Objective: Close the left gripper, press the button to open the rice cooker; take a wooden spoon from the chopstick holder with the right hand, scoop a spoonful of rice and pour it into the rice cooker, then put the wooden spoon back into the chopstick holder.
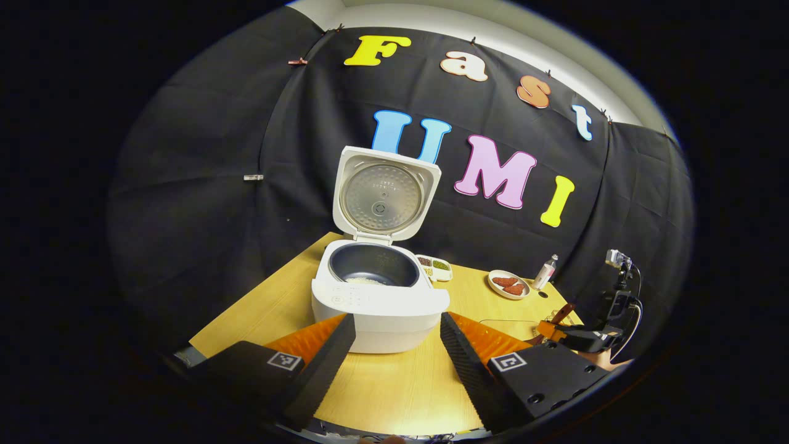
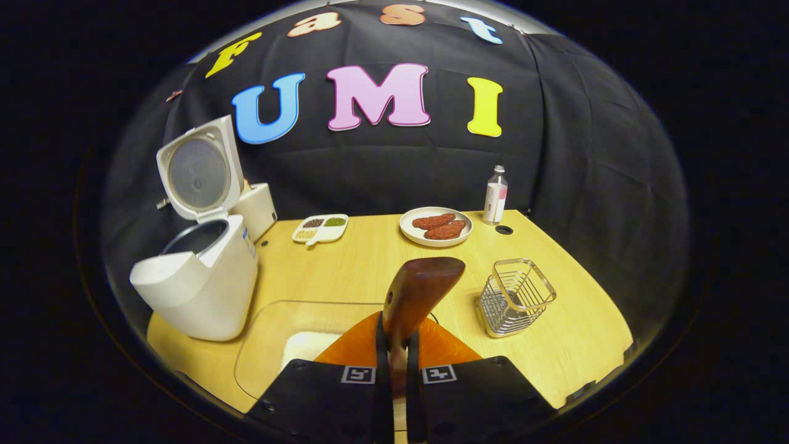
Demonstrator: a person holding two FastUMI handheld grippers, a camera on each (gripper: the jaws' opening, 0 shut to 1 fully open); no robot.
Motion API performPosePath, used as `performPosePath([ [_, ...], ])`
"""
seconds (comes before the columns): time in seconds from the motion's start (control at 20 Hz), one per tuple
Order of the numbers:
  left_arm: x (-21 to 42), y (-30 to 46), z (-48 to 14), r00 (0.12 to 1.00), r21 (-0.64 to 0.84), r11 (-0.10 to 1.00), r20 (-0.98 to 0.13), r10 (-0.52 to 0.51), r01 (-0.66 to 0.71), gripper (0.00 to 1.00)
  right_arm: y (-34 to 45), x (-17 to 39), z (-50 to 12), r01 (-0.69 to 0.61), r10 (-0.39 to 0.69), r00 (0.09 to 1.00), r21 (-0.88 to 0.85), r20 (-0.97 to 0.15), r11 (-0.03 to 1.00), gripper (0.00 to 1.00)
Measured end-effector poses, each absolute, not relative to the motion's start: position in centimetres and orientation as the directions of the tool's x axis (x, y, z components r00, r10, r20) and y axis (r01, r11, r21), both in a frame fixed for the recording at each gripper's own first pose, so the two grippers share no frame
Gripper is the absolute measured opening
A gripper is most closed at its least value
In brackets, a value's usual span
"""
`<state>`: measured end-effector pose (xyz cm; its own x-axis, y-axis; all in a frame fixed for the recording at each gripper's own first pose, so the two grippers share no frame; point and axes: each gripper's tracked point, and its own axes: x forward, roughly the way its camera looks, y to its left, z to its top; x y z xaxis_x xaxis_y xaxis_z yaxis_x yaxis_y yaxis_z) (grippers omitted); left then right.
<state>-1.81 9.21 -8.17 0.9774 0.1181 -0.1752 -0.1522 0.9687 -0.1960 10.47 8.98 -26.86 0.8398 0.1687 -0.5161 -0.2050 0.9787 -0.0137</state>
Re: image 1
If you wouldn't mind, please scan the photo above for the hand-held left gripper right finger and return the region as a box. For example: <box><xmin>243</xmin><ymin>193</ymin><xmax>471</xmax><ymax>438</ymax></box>
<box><xmin>439</xmin><ymin>311</ymin><xmax>611</xmax><ymax>434</ymax></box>

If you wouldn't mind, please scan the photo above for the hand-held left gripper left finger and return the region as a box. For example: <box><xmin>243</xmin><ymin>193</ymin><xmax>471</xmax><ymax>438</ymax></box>
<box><xmin>188</xmin><ymin>313</ymin><xmax>357</xmax><ymax>432</ymax></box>

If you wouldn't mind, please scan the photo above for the brown wooden spoon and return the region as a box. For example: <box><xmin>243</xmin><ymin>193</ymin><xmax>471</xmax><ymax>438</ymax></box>
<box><xmin>531</xmin><ymin>302</ymin><xmax>577</xmax><ymax>346</ymax></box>

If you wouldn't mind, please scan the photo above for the white rice cooker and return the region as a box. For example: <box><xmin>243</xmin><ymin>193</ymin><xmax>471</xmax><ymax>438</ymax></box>
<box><xmin>311</xmin><ymin>146</ymin><xmax>451</xmax><ymax>354</ymax></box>

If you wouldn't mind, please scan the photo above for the clear bottle with pink label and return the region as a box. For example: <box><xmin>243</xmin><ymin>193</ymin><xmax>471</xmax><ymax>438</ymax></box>
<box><xmin>533</xmin><ymin>254</ymin><xmax>559</xmax><ymax>290</ymax></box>

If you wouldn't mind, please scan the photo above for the white round plate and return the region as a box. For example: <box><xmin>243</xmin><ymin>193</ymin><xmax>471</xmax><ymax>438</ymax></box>
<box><xmin>487</xmin><ymin>269</ymin><xmax>531</xmax><ymax>300</ymax></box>

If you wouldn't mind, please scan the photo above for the white divided dish of beans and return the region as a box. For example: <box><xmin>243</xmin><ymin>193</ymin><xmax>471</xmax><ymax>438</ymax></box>
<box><xmin>415</xmin><ymin>254</ymin><xmax>454</xmax><ymax>283</ymax></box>

